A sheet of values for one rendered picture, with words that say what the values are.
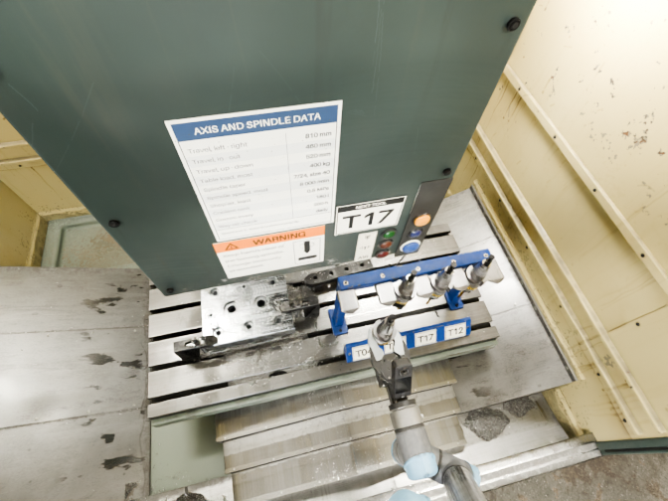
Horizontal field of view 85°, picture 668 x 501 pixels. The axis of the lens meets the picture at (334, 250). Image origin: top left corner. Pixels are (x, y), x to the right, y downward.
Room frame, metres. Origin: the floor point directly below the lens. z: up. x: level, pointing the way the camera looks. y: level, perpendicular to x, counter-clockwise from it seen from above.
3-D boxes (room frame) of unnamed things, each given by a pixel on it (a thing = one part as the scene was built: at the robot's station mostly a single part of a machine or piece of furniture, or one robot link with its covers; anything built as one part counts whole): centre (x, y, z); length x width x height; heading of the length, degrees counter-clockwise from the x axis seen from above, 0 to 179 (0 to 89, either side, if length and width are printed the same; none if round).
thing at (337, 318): (0.45, -0.04, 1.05); 0.10 x 0.05 x 0.30; 17
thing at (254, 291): (0.44, 0.28, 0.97); 0.29 x 0.23 x 0.05; 107
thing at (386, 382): (0.20, -0.19, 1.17); 0.12 x 0.08 x 0.09; 17
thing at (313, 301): (0.46, 0.10, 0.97); 0.13 x 0.03 x 0.15; 107
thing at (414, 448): (0.05, -0.24, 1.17); 0.11 x 0.08 x 0.09; 17
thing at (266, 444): (0.12, -0.10, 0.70); 0.90 x 0.30 x 0.16; 107
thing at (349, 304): (0.39, -0.05, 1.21); 0.07 x 0.05 x 0.01; 17
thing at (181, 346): (0.30, 0.41, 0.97); 0.13 x 0.03 x 0.15; 107
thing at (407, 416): (0.12, -0.22, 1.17); 0.08 x 0.05 x 0.08; 107
